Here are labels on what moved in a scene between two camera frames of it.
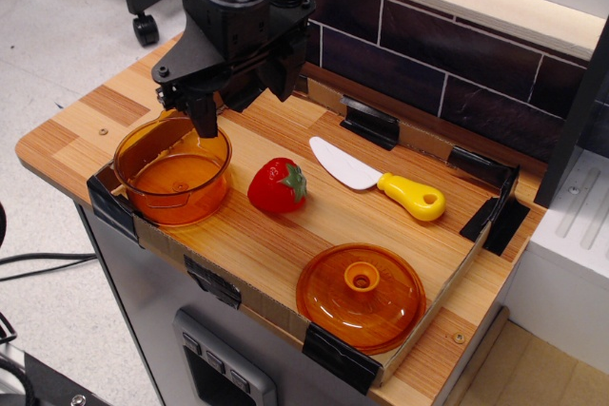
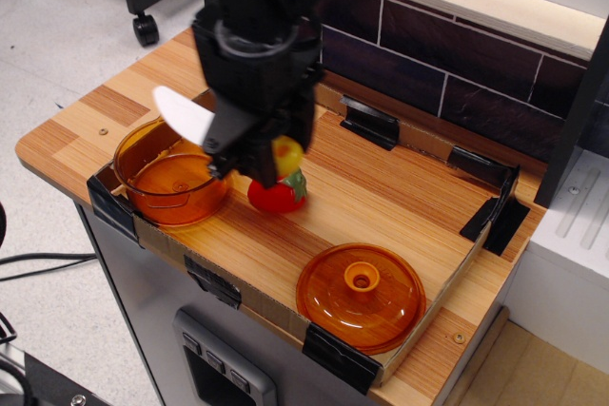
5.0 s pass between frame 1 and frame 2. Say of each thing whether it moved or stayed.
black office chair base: stayed
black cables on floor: stayed
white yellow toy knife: moved
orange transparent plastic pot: stayed
